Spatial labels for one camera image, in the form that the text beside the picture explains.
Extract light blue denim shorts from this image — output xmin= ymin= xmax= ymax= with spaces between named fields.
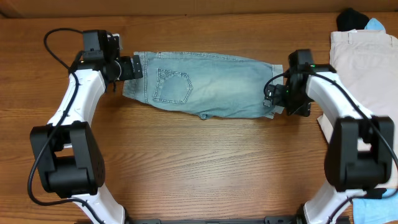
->
xmin=123 ymin=52 xmax=283 ymax=119

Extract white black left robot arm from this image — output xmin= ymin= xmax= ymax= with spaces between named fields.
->
xmin=27 ymin=30 xmax=143 ymax=223

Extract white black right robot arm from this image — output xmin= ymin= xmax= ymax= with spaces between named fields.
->
xmin=264 ymin=49 xmax=397 ymax=223

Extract beige shorts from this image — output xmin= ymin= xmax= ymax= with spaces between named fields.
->
xmin=317 ymin=29 xmax=398 ymax=189

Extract black garment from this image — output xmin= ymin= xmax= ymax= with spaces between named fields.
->
xmin=336 ymin=8 xmax=370 ymax=32

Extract light blue garment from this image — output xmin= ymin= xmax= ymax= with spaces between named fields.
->
xmin=364 ymin=18 xmax=385 ymax=30

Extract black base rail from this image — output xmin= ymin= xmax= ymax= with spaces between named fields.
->
xmin=127 ymin=216 xmax=305 ymax=224

